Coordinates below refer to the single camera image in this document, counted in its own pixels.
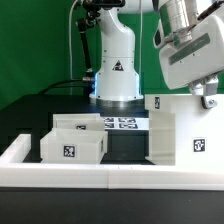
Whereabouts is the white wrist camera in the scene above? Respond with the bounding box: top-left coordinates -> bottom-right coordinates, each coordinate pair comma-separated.
153,21 -> 166,49

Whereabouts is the marker sheet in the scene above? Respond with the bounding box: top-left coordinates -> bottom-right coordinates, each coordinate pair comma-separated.
103,117 -> 149,131

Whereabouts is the white drawer cabinet frame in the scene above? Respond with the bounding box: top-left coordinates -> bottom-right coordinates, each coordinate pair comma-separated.
145,94 -> 224,166

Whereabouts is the white front drawer box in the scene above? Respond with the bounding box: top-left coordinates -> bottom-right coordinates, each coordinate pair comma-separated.
40,128 -> 108,164

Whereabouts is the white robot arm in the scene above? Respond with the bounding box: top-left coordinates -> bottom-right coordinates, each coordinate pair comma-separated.
78,0 -> 224,109

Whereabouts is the white cable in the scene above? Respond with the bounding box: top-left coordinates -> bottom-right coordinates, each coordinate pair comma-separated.
68,0 -> 83,96

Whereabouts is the white L-shaped fence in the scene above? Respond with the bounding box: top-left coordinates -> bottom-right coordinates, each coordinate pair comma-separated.
0,134 -> 224,191

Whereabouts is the white drawer box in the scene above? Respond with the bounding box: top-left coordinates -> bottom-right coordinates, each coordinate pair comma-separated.
53,113 -> 104,131
40,128 -> 108,164

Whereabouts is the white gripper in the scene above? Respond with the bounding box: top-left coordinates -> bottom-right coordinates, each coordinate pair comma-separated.
159,14 -> 224,109

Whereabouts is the black cable bundle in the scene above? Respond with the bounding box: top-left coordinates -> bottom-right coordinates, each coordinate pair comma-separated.
39,77 -> 95,96

